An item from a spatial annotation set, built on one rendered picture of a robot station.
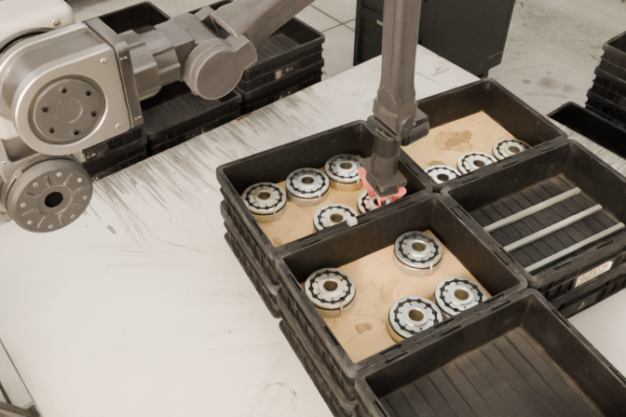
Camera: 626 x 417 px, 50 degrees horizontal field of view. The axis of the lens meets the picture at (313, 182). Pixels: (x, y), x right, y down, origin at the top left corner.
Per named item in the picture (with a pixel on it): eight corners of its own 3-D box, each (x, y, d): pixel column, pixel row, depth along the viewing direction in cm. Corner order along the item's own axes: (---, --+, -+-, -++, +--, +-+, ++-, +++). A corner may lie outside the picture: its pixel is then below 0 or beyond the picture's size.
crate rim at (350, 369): (350, 382, 112) (350, 373, 111) (272, 262, 132) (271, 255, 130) (529, 292, 127) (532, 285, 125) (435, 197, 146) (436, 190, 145)
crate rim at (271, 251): (271, 262, 132) (271, 255, 130) (213, 175, 151) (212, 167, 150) (435, 197, 146) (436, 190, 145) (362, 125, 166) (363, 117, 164)
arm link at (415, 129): (374, 97, 134) (403, 120, 130) (414, 79, 140) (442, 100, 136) (364, 141, 143) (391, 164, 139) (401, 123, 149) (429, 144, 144)
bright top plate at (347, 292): (316, 315, 129) (316, 313, 128) (297, 277, 136) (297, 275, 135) (363, 300, 132) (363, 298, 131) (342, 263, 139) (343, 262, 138)
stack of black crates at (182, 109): (162, 207, 252) (148, 136, 230) (125, 167, 270) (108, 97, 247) (249, 165, 271) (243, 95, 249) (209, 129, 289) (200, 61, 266)
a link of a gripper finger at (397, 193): (387, 195, 154) (392, 164, 147) (402, 215, 149) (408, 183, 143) (360, 202, 151) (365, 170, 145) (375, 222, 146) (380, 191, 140)
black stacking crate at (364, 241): (347, 410, 119) (351, 374, 111) (274, 294, 138) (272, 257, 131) (517, 322, 133) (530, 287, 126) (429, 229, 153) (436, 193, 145)
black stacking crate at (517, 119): (429, 227, 153) (436, 191, 145) (361, 154, 172) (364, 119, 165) (557, 174, 167) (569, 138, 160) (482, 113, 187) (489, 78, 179)
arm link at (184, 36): (142, 30, 86) (163, 50, 83) (209, 6, 91) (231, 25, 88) (149, 86, 92) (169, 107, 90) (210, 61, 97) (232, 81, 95)
